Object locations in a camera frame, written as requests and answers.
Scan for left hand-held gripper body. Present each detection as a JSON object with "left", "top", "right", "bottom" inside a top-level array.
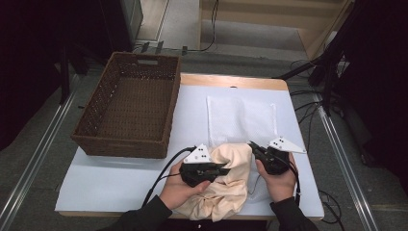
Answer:
[{"left": 178, "top": 143, "right": 225, "bottom": 189}]

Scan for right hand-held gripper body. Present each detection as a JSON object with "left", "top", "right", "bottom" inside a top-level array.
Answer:
[{"left": 260, "top": 137, "right": 308, "bottom": 176}]

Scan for cream cloth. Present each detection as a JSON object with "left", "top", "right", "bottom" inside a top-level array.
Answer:
[{"left": 174, "top": 142, "right": 254, "bottom": 222}]

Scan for white mesh laundry bag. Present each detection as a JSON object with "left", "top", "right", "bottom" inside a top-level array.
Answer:
[{"left": 206, "top": 94, "right": 279, "bottom": 204}]

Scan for brown woven basket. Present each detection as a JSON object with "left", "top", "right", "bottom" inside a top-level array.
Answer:
[{"left": 70, "top": 51, "right": 182, "bottom": 160}]

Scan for person's right hand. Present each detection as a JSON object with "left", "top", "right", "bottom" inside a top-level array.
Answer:
[{"left": 255, "top": 153, "right": 298, "bottom": 203}]

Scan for person's left hand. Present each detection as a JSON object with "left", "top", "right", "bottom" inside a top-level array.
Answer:
[{"left": 159, "top": 159, "right": 212, "bottom": 211}]

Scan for wooden table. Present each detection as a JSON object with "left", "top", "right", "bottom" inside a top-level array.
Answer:
[{"left": 58, "top": 73, "right": 325, "bottom": 222}]

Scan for white table mat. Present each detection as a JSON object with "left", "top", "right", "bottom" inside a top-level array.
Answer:
[{"left": 55, "top": 84, "right": 325, "bottom": 219}]

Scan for black tripod stand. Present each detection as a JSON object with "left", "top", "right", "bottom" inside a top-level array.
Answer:
[{"left": 272, "top": 0, "right": 357, "bottom": 116}]

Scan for wooden platform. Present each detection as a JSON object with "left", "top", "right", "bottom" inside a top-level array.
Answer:
[{"left": 197, "top": 0, "right": 355, "bottom": 61}]

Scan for dark curtain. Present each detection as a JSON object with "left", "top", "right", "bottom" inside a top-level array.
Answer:
[
  {"left": 0, "top": 0, "right": 124, "bottom": 152},
  {"left": 338, "top": 0, "right": 408, "bottom": 176}
]

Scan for dark cabinet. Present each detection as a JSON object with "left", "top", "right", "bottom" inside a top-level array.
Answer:
[{"left": 119, "top": 0, "right": 144, "bottom": 50}]

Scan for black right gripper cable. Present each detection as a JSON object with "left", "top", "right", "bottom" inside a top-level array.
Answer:
[{"left": 288, "top": 153, "right": 303, "bottom": 207}]

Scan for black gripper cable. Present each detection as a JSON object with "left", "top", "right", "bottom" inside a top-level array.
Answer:
[
  {"left": 141, "top": 145, "right": 197, "bottom": 207},
  {"left": 288, "top": 153, "right": 303, "bottom": 207}
]

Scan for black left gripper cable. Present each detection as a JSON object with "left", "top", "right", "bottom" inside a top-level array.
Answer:
[{"left": 141, "top": 145, "right": 197, "bottom": 207}]

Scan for black floor cables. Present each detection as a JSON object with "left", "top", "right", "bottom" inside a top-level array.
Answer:
[{"left": 289, "top": 59, "right": 325, "bottom": 143}]

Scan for metal floor rail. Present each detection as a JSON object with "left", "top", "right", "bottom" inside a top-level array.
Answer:
[
  {"left": 316, "top": 93, "right": 380, "bottom": 231},
  {"left": 0, "top": 74, "right": 82, "bottom": 225}
]

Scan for black floor cable loop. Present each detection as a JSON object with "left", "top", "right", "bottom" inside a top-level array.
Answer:
[{"left": 317, "top": 189, "right": 346, "bottom": 231}]

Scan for black hanging cable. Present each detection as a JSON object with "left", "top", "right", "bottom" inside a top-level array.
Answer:
[{"left": 184, "top": 0, "right": 220, "bottom": 54}]

